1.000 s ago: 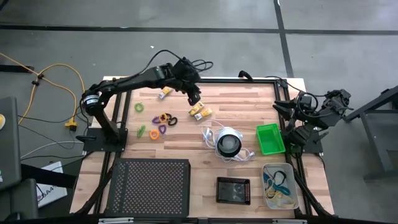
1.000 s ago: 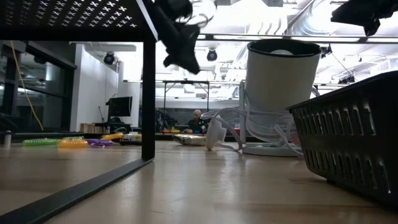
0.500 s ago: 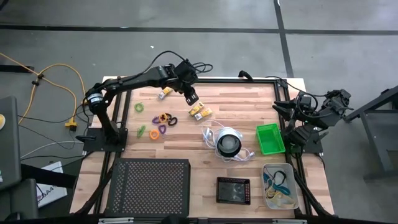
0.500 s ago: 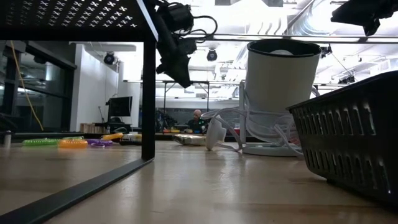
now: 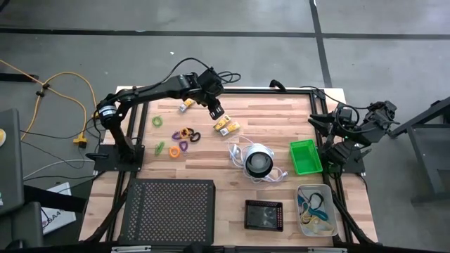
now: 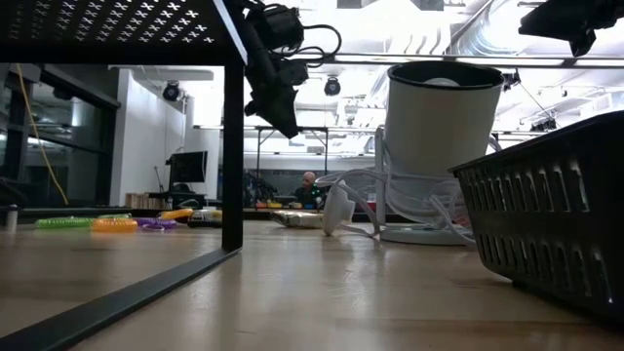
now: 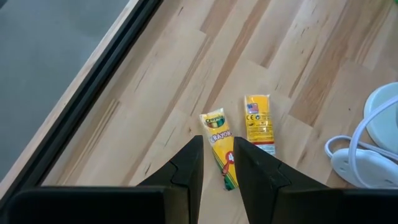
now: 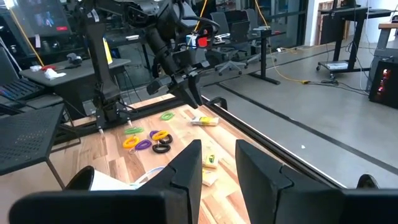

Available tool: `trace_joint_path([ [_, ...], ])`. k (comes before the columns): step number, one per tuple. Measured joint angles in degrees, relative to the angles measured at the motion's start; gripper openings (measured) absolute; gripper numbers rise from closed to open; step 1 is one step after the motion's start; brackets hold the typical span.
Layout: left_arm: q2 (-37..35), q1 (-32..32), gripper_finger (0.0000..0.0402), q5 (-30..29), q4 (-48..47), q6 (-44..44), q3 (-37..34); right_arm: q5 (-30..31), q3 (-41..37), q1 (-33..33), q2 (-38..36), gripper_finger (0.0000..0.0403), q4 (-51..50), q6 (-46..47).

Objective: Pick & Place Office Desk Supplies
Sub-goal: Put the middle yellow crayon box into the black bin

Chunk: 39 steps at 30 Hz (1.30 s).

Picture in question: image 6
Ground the black aluminium rig frame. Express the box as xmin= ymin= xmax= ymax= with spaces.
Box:
xmin=0 ymin=207 xmax=406 ymax=224

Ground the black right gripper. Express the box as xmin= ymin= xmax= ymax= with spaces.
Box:
xmin=518 ymin=0 xmax=624 ymax=58

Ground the person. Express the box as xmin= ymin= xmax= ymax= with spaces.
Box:
xmin=291 ymin=170 xmax=327 ymax=211

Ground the purple spiral coil keychain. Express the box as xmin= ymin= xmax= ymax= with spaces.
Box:
xmin=134 ymin=216 xmax=179 ymax=231

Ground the black desk monitor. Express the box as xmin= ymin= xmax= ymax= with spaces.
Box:
xmin=165 ymin=149 xmax=210 ymax=185

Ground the wooden crate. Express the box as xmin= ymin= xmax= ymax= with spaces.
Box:
xmin=125 ymin=192 xmax=170 ymax=211

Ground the black distant table frame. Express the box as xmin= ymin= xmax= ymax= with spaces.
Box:
xmin=254 ymin=125 xmax=330 ymax=177

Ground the orange spiral coil keychain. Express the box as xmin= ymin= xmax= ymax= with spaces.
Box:
xmin=159 ymin=208 xmax=195 ymax=221
xmin=91 ymin=218 xmax=139 ymax=234

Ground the black perforated metal riser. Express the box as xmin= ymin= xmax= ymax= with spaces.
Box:
xmin=0 ymin=0 xmax=249 ymax=351

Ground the black window frame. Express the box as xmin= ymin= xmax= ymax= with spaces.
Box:
xmin=0 ymin=62 xmax=122 ymax=209

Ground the white power cable with plug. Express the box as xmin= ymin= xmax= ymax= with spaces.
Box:
xmin=314 ymin=168 xmax=477 ymax=245

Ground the black mesh tray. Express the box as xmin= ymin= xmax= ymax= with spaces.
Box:
xmin=448 ymin=110 xmax=624 ymax=326

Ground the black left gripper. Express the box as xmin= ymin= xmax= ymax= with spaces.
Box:
xmin=238 ymin=0 xmax=310 ymax=140

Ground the yellow extension cable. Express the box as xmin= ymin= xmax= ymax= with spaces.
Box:
xmin=16 ymin=62 xmax=70 ymax=207

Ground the white desk lamp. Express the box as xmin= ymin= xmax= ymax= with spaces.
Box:
xmin=374 ymin=60 xmax=506 ymax=247

